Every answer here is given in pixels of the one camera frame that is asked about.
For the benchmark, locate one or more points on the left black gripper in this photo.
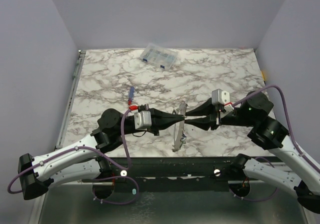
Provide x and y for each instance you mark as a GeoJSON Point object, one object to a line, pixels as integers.
{"type": "Point", "coordinates": [160, 120]}

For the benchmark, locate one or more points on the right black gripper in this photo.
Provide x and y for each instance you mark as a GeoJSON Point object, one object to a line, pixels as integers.
{"type": "Point", "coordinates": [215, 119]}

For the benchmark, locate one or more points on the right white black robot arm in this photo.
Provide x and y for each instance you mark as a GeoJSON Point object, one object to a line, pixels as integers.
{"type": "Point", "coordinates": [303, 182]}

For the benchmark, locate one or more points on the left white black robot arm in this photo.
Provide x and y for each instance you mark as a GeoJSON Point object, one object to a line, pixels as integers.
{"type": "Point", "coordinates": [92, 155]}

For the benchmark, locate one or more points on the blue red screwdriver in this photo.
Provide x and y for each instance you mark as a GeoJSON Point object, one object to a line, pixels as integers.
{"type": "Point", "coordinates": [130, 95]}

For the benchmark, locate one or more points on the clear plastic organizer box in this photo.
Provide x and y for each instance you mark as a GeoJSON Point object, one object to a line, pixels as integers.
{"type": "Point", "coordinates": [159, 57]}

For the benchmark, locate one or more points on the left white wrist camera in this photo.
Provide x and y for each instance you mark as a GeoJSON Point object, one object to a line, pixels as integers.
{"type": "Point", "coordinates": [142, 120]}

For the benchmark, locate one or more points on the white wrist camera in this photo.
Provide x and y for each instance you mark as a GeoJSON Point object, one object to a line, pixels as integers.
{"type": "Point", "coordinates": [142, 120]}
{"type": "Point", "coordinates": [219, 98]}

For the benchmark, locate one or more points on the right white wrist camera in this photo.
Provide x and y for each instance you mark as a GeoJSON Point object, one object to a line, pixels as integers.
{"type": "Point", "coordinates": [219, 98]}

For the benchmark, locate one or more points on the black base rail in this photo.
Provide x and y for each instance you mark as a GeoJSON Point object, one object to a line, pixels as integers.
{"type": "Point", "coordinates": [175, 174]}

